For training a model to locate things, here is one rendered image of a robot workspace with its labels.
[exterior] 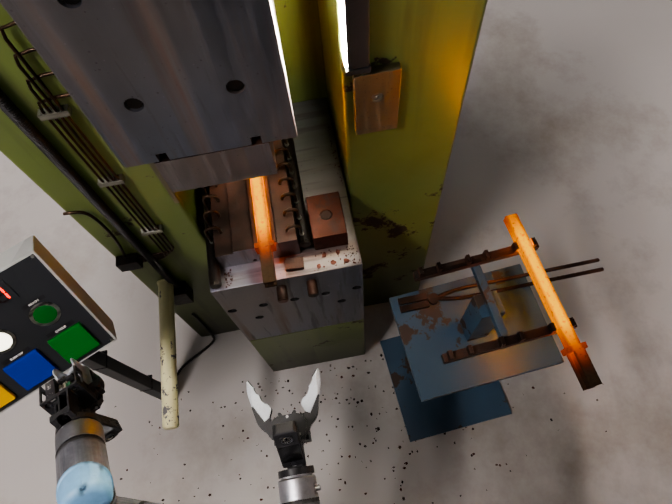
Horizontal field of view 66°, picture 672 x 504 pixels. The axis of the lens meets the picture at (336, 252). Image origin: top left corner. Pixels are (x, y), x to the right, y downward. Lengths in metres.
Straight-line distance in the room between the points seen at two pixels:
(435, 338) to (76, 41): 1.11
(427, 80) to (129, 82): 0.57
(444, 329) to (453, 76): 0.71
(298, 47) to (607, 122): 1.85
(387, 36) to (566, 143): 1.87
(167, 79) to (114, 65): 0.07
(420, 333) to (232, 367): 0.97
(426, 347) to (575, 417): 0.91
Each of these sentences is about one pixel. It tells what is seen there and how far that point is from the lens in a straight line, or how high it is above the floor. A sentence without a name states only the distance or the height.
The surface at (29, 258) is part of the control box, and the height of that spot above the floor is 1.19.
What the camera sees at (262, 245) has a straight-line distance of 1.20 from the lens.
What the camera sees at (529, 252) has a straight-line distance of 1.31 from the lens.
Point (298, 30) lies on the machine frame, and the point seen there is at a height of 1.17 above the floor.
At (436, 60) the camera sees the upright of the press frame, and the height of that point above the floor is 1.34.
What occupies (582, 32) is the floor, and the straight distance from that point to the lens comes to 3.28.
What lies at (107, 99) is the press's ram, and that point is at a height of 1.52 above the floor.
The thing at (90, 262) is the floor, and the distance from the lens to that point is 2.60.
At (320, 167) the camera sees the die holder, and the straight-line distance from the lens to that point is 1.41.
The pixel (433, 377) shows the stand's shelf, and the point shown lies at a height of 0.66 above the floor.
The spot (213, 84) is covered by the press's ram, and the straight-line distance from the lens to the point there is 0.80.
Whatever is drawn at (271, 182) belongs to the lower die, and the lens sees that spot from 1.31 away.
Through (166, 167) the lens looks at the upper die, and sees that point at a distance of 0.95.
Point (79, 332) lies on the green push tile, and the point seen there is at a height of 1.03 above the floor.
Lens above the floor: 2.07
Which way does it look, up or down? 65 degrees down
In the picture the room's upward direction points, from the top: 8 degrees counter-clockwise
